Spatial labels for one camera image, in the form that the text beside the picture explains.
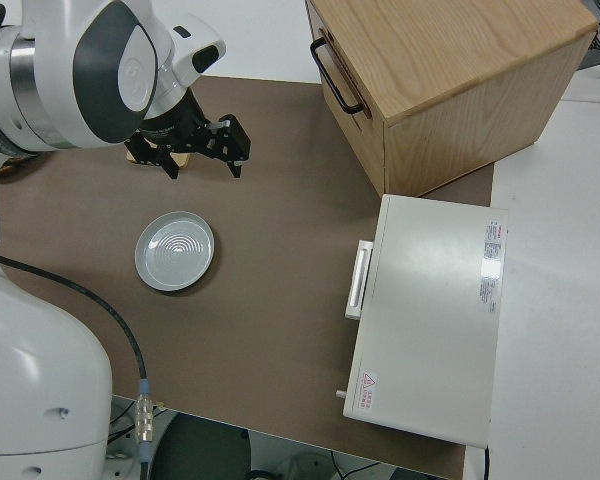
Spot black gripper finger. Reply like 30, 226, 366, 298
124, 133, 181, 181
192, 114, 252, 180

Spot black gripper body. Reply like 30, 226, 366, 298
140, 94, 207, 149

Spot gray round plate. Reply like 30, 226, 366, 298
133, 210, 216, 294

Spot wooden mug rack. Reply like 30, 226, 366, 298
125, 148, 192, 169

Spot brown table mat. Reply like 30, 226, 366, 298
0, 74, 496, 480

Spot brown wicker basket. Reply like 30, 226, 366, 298
0, 155, 35, 176

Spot light wooden cabinet box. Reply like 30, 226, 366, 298
304, 0, 600, 198

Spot white toaster oven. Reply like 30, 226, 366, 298
335, 193, 510, 449

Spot black metal cabinet handle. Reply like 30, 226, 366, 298
309, 38, 366, 115

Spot white toaster oven handle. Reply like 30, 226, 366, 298
344, 239, 376, 321

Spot black cable with metal connector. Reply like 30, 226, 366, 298
0, 248, 157, 480

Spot black round pedestal base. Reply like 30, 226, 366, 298
149, 412, 252, 480

